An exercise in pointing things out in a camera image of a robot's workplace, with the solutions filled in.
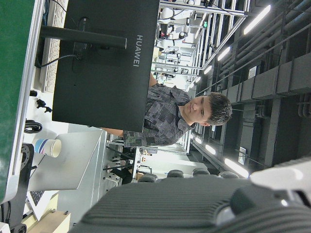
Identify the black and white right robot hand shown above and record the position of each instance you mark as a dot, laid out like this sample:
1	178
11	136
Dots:
170	206

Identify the long ceiling light strip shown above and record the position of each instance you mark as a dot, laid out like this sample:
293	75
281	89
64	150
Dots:
210	149
236	168
207	69
257	19
223	53

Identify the man in grey patterned shirt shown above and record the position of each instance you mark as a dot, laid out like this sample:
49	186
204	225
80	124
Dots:
165	114

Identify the silver laptop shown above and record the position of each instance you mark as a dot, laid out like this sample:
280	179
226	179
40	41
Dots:
73	165

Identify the light wooden box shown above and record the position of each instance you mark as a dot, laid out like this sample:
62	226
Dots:
53	223

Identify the white paper cup blue stripes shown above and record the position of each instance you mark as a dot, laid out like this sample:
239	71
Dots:
47	146

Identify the black Huawei monitor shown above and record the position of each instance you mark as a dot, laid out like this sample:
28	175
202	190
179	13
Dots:
104	85

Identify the black clip adapter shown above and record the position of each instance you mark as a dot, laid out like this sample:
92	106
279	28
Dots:
40	103
48	109

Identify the white keyboard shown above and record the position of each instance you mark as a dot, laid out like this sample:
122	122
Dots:
49	77

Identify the small black cylinder part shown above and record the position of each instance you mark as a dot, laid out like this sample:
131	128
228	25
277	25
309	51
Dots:
33	93

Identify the green table mat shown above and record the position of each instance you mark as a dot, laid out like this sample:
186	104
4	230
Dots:
12	72

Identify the black robot mount column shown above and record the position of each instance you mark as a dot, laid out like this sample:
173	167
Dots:
24	170

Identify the grey ceiling air duct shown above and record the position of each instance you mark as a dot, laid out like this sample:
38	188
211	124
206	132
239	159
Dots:
264	82

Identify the silver aluminium table frame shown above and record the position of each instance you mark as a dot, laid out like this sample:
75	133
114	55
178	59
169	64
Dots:
25	85

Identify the aluminium profile cage frame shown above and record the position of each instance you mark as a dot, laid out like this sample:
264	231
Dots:
226	11

